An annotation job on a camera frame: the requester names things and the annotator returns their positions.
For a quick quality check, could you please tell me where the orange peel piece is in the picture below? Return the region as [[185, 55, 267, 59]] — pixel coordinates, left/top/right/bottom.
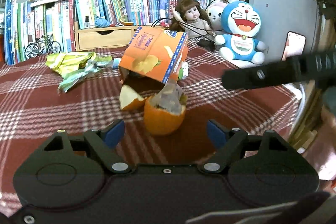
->
[[119, 85, 146, 111]]

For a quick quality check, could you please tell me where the orange peel cup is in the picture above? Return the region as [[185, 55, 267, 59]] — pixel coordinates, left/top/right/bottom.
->
[[143, 96, 186, 136]]

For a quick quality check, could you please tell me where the yellow green foil wrapper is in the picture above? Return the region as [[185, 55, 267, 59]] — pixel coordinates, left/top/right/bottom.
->
[[46, 52, 113, 93]]

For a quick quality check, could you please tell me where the clear plastic bag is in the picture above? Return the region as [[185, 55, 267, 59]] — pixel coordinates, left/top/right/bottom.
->
[[150, 81, 187, 114]]

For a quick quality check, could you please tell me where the orange cardboard snack box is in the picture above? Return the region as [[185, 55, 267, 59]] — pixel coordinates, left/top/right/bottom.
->
[[119, 26, 188, 84]]

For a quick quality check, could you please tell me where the white blue tube wrapper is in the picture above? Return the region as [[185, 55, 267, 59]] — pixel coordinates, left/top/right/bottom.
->
[[178, 61, 189, 80]]

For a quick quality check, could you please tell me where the row of upright books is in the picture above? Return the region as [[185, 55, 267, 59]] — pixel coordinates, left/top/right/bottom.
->
[[1, 0, 210, 65]]

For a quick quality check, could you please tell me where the smartphone on stand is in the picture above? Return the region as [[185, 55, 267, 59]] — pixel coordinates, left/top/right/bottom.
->
[[281, 31, 306, 61]]

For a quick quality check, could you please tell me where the blue Doraemon plush toy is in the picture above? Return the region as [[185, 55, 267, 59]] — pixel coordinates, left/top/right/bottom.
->
[[215, 1, 266, 65]]

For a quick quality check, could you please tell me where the white pink bunny plush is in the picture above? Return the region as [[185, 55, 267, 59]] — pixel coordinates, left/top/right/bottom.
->
[[206, 0, 240, 35]]

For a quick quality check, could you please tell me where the miniature bicycle model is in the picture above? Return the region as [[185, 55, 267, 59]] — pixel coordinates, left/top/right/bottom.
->
[[25, 35, 61, 59]]

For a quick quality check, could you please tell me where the wooden drawer organizer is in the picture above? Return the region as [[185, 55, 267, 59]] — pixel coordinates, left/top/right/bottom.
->
[[75, 22, 138, 51]]

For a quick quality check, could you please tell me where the brown-haired doll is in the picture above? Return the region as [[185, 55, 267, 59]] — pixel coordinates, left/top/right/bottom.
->
[[169, 0, 215, 41]]

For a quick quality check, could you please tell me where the blue yarn ball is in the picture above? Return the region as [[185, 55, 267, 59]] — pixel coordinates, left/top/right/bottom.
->
[[94, 16, 110, 28]]

